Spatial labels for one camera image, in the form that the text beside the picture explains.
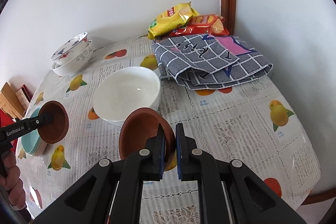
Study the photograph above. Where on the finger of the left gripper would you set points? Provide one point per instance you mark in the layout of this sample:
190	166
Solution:
23	127

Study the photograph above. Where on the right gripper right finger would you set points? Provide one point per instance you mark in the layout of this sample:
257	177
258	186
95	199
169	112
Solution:
197	165

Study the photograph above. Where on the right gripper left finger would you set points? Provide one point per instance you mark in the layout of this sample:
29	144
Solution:
146	164

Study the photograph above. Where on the brown clay bowl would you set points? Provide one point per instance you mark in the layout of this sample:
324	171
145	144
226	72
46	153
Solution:
141	125
55	122

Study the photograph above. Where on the large white bowl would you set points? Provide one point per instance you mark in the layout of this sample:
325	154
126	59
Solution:
125	91

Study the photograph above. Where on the left hand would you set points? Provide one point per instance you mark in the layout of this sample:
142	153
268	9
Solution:
13	183

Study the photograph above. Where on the teal square plate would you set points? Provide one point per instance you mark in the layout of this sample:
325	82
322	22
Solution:
33	144

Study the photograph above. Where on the patterned book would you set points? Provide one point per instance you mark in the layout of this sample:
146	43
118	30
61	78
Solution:
23	96

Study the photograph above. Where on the fruit print tablecloth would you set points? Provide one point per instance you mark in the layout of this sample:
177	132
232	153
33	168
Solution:
229	124

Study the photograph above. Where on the white ornamented bowl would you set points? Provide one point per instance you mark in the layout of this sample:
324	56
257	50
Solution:
76	64

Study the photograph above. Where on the blue bird patterned bowl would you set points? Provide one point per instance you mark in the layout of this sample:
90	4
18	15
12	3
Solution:
70	49

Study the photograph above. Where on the grey checked cloth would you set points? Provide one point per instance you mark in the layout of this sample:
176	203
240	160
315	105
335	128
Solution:
204	61

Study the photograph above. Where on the red chips bag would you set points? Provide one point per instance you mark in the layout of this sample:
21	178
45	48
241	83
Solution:
202	24

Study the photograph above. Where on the yellow chips bag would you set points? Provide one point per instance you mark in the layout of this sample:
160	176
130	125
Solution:
170	19

